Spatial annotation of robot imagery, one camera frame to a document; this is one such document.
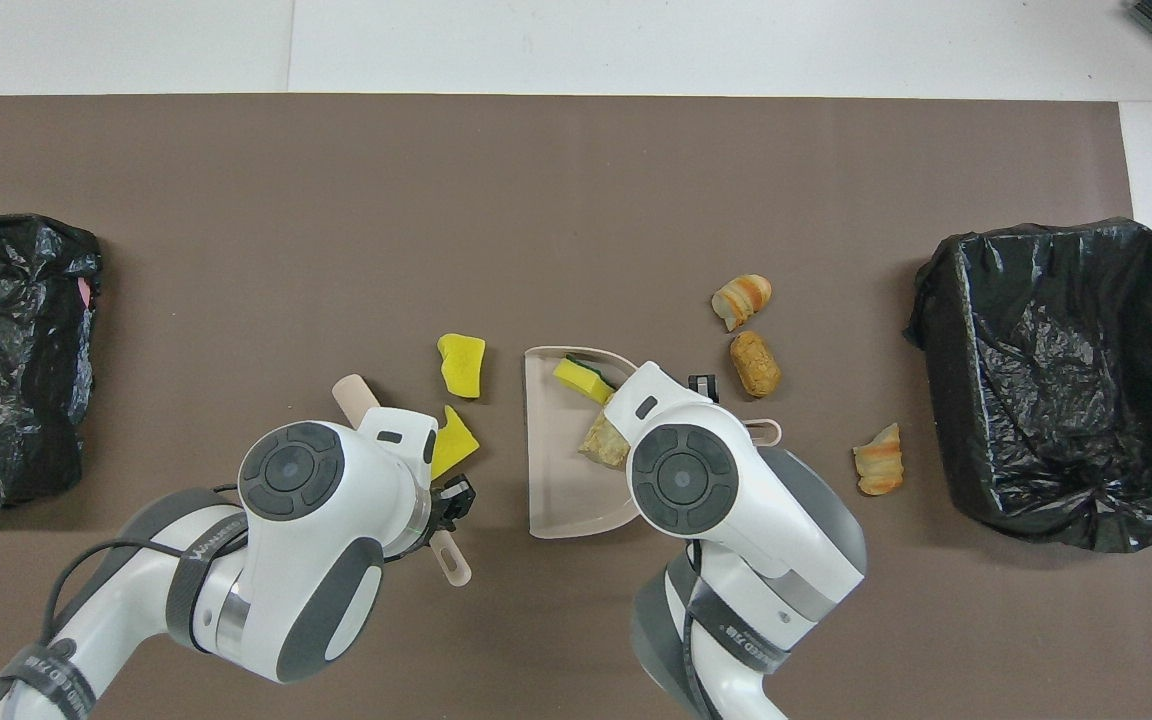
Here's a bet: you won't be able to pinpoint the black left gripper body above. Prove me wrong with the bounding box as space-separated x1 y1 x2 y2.
431 475 477 531

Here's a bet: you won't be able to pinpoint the brown bread roll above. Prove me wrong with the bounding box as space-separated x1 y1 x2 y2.
729 330 783 399

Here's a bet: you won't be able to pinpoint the orange striped bread piece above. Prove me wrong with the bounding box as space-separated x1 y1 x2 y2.
711 273 774 333
852 422 905 497

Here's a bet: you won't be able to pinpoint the beige plastic dustpan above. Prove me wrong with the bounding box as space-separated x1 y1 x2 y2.
523 346 783 540

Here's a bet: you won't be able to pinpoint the pale beige foam chunk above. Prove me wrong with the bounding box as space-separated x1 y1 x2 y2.
577 412 632 471

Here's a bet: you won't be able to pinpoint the yellow green sponge piece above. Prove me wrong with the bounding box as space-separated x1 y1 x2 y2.
552 355 617 406

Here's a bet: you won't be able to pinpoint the beige brush black bristles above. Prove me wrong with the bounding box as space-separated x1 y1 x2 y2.
332 373 473 587

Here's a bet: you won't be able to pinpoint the black bagged bin pink spot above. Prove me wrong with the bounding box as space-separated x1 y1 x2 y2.
0 213 105 513

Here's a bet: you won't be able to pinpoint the brown table mat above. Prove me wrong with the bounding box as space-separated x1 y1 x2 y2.
0 94 1152 720

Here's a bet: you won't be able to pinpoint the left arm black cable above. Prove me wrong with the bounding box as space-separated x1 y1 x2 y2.
36 483 252 651

